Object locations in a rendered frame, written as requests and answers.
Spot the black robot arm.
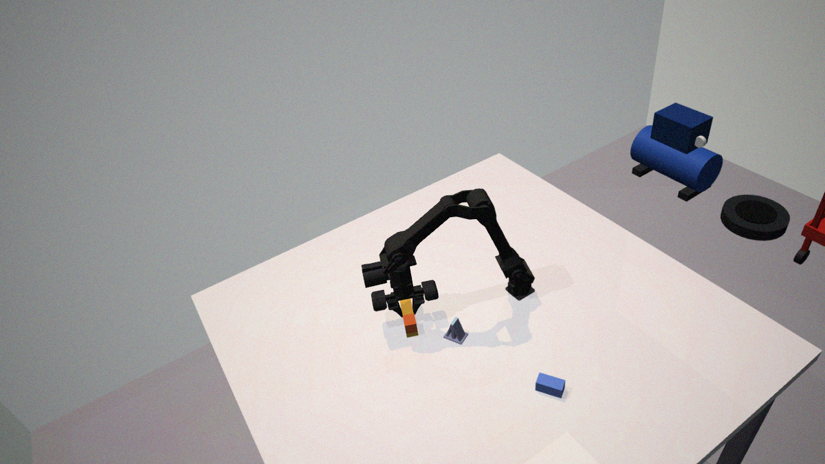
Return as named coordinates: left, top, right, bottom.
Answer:
left=362, top=188, right=535, bottom=301

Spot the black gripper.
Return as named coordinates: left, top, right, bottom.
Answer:
left=371, top=276, right=439, bottom=318

